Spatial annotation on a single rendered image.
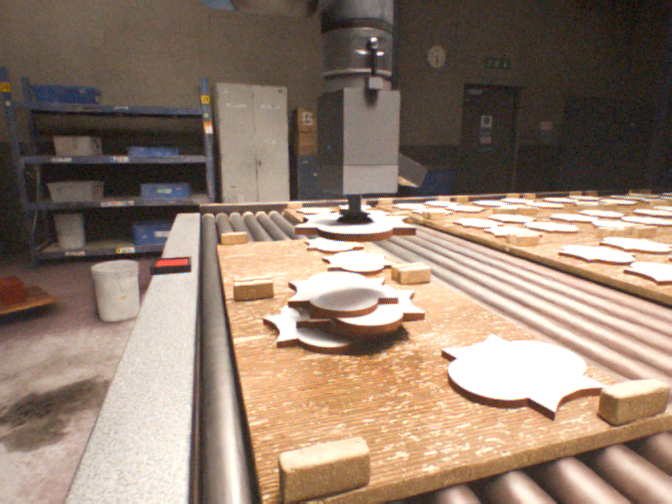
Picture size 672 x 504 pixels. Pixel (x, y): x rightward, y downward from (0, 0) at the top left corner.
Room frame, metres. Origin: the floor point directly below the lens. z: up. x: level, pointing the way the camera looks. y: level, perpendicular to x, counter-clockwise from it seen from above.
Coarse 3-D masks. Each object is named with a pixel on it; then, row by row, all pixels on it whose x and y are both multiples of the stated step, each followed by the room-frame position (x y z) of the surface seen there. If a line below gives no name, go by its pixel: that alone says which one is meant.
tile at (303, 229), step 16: (304, 224) 0.47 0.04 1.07; (320, 224) 0.47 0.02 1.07; (336, 224) 0.47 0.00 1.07; (352, 224) 0.47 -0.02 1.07; (368, 224) 0.47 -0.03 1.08; (384, 224) 0.47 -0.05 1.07; (400, 224) 0.47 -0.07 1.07; (336, 240) 0.42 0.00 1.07; (352, 240) 0.42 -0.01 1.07; (368, 240) 0.42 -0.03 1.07
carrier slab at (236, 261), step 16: (288, 240) 1.05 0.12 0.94; (304, 240) 1.05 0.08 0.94; (224, 256) 0.88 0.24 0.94; (240, 256) 0.88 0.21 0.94; (256, 256) 0.88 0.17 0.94; (272, 256) 0.88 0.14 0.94; (288, 256) 0.88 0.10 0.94; (304, 256) 0.88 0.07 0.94; (320, 256) 0.88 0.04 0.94; (224, 272) 0.76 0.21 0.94; (240, 272) 0.76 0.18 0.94; (256, 272) 0.76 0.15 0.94; (272, 272) 0.76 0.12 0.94; (288, 272) 0.76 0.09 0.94; (304, 272) 0.76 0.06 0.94; (320, 272) 0.76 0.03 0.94; (384, 272) 0.76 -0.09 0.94; (224, 288) 0.67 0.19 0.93; (288, 288) 0.66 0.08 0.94
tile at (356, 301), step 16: (336, 272) 0.58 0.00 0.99; (304, 288) 0.51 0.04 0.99; (320, 288) 0.51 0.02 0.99; (336, 288) 0.51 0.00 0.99; (352, 288) 0.51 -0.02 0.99; (368, 288) 0.51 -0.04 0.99; (288, 304) 0.47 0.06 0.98; (304, 304) 0.47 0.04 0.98; (320, 304) 0.45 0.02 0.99; (336, 304) 0.45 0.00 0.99; (352, 304) 0.45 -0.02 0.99; (368, 304) 0.45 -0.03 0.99; (384, 304) 0.48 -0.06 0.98
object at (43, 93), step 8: (32, 88) 4.44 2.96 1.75; (40, 88) 4.43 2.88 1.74; (48, 88) 4.44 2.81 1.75; (56, 88) 4.46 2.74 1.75; (64, 88) 4.48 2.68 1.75; (72, 88) 4.50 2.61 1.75; (80, 88) 4.52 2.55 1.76; (88, 88) 4.54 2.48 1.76; (96, 88) 4.64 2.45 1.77; (40, 96) 4.44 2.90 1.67; (48, 96) 4.46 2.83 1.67; (56, 96) 4.48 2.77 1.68; (64, 96) 4.50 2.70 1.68; (72, 96) 4.52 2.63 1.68; (80, 96) 4.54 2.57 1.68; (88, 96) 4.56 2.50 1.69; (96, 96) 4.69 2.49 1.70
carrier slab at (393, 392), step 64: (256, 320) 0.53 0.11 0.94; (448, 320) 0.53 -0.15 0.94; (256, 384) 0.37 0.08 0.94; (320, 384) 0.37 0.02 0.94; (384, 384) 0.37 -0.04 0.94; (448, 384) 0.37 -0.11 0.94; (256, 448) 0.28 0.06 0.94; (384, 448) 0.28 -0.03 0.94; (448, 448) 0.28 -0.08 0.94; (512, 448) 0.28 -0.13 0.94; (576, 448) 0.30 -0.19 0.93
